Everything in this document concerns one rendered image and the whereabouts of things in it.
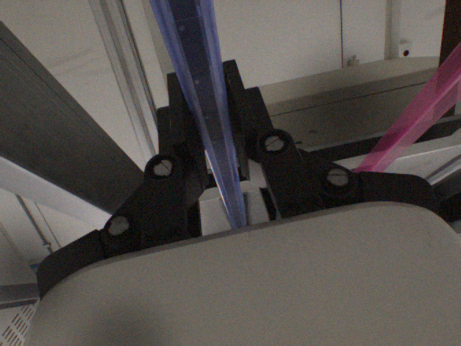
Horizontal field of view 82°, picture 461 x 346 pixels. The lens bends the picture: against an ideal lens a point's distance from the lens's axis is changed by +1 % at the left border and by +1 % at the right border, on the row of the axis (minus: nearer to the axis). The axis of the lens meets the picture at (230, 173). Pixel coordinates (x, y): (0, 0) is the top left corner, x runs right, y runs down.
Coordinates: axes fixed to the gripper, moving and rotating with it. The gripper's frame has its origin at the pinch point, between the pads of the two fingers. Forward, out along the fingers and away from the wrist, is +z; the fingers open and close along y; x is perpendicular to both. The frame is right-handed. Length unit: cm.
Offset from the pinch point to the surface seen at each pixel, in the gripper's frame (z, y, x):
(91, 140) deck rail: 4.9, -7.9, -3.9
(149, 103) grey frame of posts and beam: 27.5, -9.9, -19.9
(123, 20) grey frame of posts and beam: 33.8, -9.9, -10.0
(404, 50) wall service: 137, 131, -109
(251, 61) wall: 148, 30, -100
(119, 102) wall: 144, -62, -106
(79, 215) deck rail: 0.9, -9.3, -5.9
